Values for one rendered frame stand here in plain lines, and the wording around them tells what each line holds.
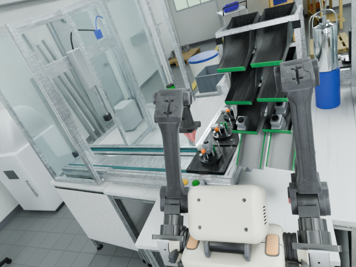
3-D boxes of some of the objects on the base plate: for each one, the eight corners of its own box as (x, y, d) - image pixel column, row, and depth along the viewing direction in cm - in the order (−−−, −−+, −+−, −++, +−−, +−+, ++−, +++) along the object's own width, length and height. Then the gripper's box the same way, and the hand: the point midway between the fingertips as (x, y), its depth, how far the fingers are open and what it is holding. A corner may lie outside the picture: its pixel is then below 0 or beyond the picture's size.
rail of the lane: (233, 195, 142) (229, 180, 137) (112, 183, 188) (106, 171, 183) (236, 188, 146) (232, 173, 141) (117, 178, 192) (110, 166, 187)
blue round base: (340, 108, 181) (340, 71, 169) (315, 110, 189) (312, 74, 177) (340, 98, 193) (339, 62, 180) (316, 100, 201) (313, 66, 188)
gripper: (172, 118, 123) (182, 145, 131) (192, 117, 118) (201, 145, 125) (178, 111, 128) (187, 138, 136) (197, 110, 123) (205, 138, 130)
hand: (193, 140), depth 130 cm, fingers closed
